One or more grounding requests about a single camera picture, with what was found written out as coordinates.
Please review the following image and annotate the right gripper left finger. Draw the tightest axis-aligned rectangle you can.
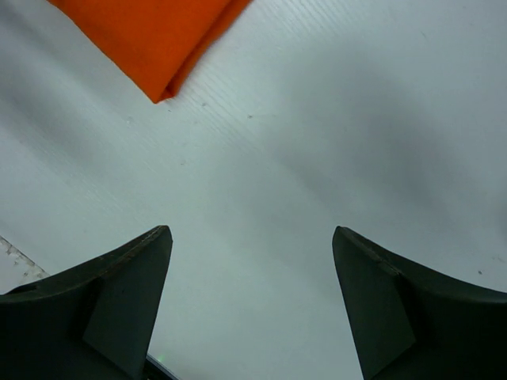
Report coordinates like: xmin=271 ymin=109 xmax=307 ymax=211
xmin=1 ymin=226 xmax=173 ymax=379

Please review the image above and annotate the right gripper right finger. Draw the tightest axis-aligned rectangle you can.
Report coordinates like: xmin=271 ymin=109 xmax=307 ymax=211
xmin=332 ymin=226 xmax=506 ymax=379

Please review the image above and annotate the orange t shirt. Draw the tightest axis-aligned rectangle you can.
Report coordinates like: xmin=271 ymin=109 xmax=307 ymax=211
xmin=52 ymin=0 xmax=249 ymax=104

